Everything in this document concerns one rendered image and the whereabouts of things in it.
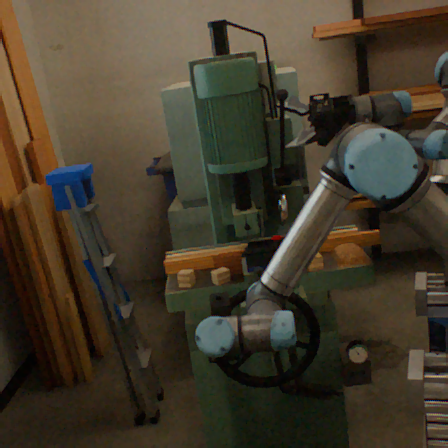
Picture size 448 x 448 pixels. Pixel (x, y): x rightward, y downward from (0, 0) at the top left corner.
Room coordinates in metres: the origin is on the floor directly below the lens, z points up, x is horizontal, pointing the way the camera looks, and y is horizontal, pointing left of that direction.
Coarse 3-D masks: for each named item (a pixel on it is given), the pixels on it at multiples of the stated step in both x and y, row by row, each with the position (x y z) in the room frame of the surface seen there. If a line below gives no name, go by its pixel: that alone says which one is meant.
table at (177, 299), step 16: (208, 272) 1.70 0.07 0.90; (320, 272) 1.58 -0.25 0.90; (336, 272) 1.58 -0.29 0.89; (352, 272) 1.58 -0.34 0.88; (368, 272) 1.58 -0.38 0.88; (176, 288) 1.61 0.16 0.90; (192, 288) 1.59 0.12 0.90; (208, 288) 1.58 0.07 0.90; (224, 288) 1.58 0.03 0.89; (240, 288) 1.58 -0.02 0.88; (304, 288) 1.58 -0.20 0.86; (320, 288) 1.58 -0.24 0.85; (176, 304) 1.59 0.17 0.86; (192, 304) 1.58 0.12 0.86; (208, 304) 1.58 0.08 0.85; (288, 304) 1.49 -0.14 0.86
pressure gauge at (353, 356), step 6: (354, 342) 1.53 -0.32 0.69; (360, 342) 1.53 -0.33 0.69; (348, 348) 1.52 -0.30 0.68; (354, 348) 1.51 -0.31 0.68; (360, 348) 1.51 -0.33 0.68; (366, 348) 1.51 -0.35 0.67; (348, 354) 1.51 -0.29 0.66; (354, 354) 1.52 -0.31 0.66; (360, 354) 1.51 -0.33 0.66; (366, 354) 1.51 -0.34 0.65; (354, 360) 1.51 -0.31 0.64; (360, 360) 1.51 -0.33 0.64; (366, 360) 1.51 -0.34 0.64
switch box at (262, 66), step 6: (270, 60) 2.02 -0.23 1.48; (258, 66) 2.01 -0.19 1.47; (264, 66) 2.01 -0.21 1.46; (270, 66) 2.01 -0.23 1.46; (264, 72) 2.01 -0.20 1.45; (264, 78) 2.01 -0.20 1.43; (264, 84) 2.01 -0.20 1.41; (276, 84) 2.01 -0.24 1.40; (264, 90) 2.01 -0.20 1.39; (270, 90) 2.01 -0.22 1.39; (276, 90) 2.01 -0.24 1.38; (264, 96) 2.01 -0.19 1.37; (270, 96) 2.01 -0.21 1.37; (264, 102) 2.01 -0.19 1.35; (276, 102) 2.01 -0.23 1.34; (264, 108) 2.01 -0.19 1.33; (276, 108) 2.01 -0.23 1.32
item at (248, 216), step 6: (234, 204) 1.82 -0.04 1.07; (252, 204) 1.78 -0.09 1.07; (234, 210) 1.74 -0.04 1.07; (240, 210) 1.73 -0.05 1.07; (246, 210) 1.72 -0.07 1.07; (252, 210) 1.71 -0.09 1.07; (234, 216) 1.70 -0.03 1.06; (240, 216) 1.70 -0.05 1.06; (246, 216) 1.70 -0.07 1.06; (252, 216) 1.70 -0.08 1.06; (240, 222) 1.70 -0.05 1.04; (246, 222) 1.70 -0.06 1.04; (252, 222) 1.70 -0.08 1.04; (240, 228) 1.70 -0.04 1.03; (252, 228) 1.70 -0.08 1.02; (258, 228) 1.70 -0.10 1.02; (240, 234) 1.70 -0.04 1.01; (246, 234) 1.70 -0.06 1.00; (252, 234) 1.70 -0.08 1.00
